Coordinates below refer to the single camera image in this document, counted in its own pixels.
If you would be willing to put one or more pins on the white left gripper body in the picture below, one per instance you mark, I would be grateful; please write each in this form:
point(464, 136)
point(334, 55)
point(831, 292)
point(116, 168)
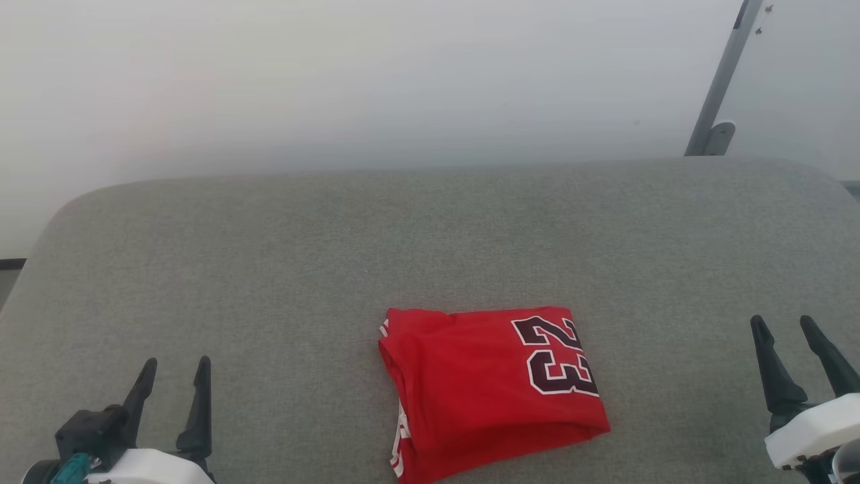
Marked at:
point(151, 467)

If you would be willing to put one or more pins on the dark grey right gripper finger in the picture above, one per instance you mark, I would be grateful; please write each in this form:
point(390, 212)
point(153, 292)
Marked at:
point(833, 363)
point(776, 383)

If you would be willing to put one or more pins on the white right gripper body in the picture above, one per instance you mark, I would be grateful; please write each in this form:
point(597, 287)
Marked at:
point(816, 430)

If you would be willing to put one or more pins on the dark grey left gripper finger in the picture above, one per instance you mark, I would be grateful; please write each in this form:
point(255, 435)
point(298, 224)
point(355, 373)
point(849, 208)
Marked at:
point(197, 417)
point(138, 400)

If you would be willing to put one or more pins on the grey metal pole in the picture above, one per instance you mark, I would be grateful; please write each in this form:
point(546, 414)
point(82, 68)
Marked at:
point(715, 87)

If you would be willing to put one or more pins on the red Bulls basketball jersey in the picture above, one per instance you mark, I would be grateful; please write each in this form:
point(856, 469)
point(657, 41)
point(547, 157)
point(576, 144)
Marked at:
point(484, 390)

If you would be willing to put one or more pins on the grey fabric sofa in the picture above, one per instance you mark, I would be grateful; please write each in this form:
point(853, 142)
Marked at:
point(336, 269)

